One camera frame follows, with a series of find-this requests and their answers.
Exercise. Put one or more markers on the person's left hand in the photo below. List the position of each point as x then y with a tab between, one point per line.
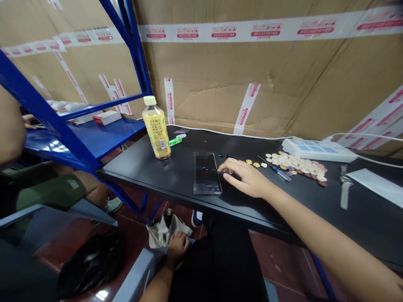
178	248

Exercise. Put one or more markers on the person's right hand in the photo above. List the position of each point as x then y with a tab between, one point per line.
252	181

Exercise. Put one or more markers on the person's left fingers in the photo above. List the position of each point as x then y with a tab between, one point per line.
180	238

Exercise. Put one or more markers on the beige cloth bag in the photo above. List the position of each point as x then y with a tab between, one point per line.
163	228

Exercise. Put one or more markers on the blue and white shoe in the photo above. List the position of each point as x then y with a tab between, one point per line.
196	218

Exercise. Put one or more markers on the person's legs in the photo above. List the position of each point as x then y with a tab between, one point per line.
220	261

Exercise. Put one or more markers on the black smartphone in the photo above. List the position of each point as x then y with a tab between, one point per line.
206	176

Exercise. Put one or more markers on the black plastic bag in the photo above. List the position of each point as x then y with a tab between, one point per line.
93	264

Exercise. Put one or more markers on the small black parts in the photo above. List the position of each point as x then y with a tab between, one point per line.
225	155

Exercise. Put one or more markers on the small green packet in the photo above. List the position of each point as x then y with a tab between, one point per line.
176	141

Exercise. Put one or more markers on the clear tape piece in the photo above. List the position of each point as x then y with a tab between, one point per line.
182	130

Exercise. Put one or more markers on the yellow tea bottle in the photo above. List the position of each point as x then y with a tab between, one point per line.
156	132

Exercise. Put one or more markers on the pile of round coloured discs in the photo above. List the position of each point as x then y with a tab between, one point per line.
299	166

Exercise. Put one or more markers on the grey chair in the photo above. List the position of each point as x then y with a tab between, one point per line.
41	229

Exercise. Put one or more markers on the blue metal shelf rack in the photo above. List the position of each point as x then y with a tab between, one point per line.
85	135

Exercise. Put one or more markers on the red and white box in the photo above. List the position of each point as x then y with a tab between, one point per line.
107	117

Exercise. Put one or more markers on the white power strip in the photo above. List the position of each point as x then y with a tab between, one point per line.
318	149

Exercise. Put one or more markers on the stack of white packets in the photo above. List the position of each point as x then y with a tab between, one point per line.
67	106

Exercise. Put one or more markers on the large taped cardboard carton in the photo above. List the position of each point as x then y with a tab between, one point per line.
63	63
267	78

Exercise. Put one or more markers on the white paper sheet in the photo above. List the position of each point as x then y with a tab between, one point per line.
377	185

